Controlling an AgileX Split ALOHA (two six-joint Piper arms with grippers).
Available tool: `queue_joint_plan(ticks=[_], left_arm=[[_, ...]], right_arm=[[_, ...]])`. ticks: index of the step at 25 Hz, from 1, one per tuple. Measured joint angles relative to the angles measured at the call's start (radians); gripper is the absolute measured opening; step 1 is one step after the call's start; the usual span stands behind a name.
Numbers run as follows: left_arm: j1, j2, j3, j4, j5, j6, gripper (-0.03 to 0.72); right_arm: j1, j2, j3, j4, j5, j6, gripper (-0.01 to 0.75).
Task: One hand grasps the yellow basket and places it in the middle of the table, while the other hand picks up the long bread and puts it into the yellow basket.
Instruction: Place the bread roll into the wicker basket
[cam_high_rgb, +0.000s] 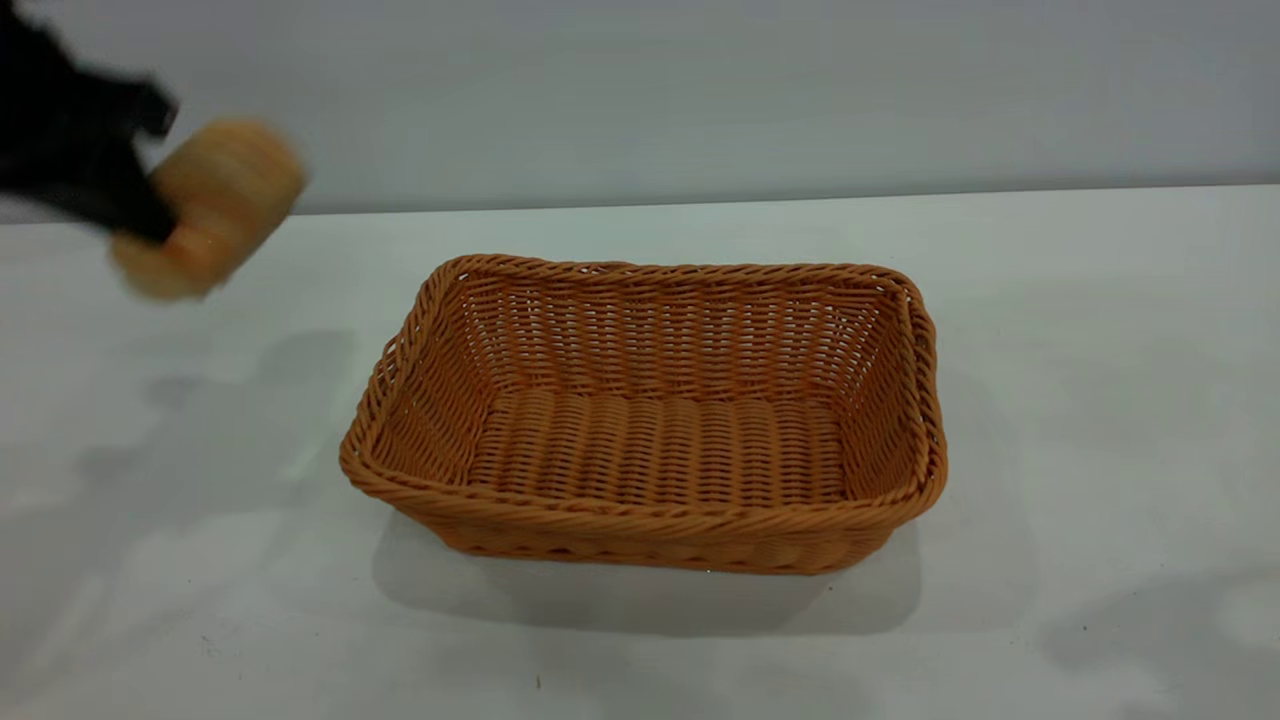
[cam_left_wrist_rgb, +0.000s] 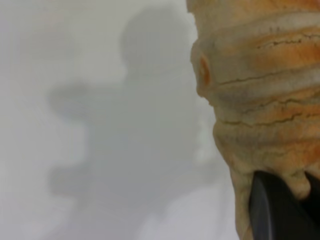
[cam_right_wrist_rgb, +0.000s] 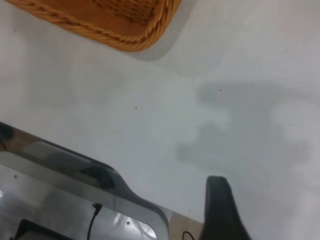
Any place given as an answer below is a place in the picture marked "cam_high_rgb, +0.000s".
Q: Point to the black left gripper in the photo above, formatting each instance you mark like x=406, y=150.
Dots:
x=60, y=120

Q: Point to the ridged golden bread loaf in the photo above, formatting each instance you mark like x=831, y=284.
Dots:
x=225, y=205

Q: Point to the orange woven wicker basket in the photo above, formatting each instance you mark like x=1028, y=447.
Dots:
x=650, y=450

